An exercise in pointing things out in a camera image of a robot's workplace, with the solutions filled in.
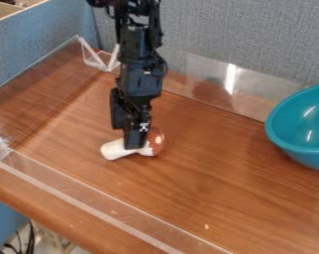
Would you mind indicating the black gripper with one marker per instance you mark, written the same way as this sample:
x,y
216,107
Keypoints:
x,y
137,86

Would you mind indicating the white plush mushroom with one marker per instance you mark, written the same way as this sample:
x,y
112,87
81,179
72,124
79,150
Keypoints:
x,y
113,150

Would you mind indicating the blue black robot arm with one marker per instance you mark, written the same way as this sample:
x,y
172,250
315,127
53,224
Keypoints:
x,y
139,34

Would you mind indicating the blue plastic bowl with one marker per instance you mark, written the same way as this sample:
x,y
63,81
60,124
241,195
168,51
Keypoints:
x,y
292,127

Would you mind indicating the clear acrylic left barrier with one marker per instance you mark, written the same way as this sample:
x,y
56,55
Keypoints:
x,y
40,93

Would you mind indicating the clear acrylic barrier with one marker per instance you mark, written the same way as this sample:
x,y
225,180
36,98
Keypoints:
x,y
40,93
140,224
224,85

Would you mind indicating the clear acrylic front barrier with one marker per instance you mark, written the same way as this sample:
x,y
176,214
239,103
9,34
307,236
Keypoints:
x,y
140,224

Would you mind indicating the clear acrylic back barrier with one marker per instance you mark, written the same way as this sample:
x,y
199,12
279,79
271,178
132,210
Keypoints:
x,y
224,85

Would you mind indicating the wooden shelf box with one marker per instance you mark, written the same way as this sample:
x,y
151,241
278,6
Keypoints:
x,y
12,7

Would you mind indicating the clear acrylic corner bracket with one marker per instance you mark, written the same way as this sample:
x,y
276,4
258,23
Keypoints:
x,y
101,60

